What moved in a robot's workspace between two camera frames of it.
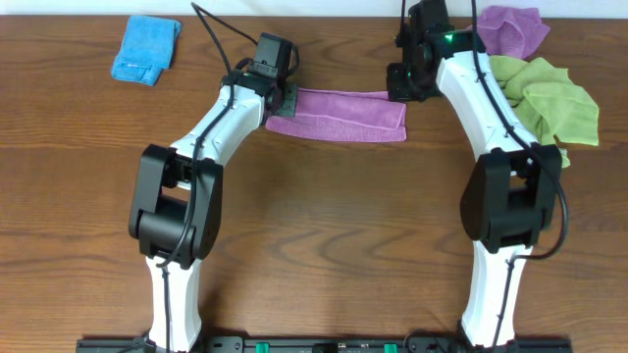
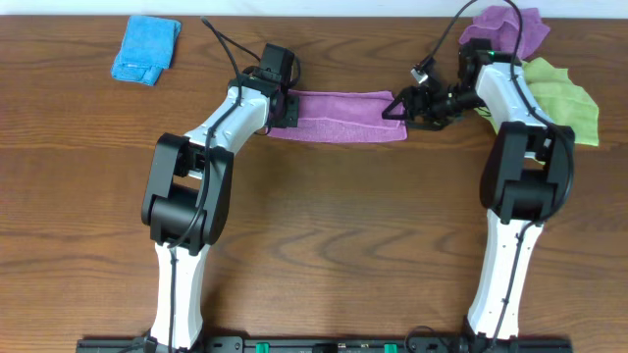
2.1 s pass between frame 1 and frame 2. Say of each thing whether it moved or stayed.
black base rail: stayed
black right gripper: moved
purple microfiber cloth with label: stayed
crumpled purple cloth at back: stayed
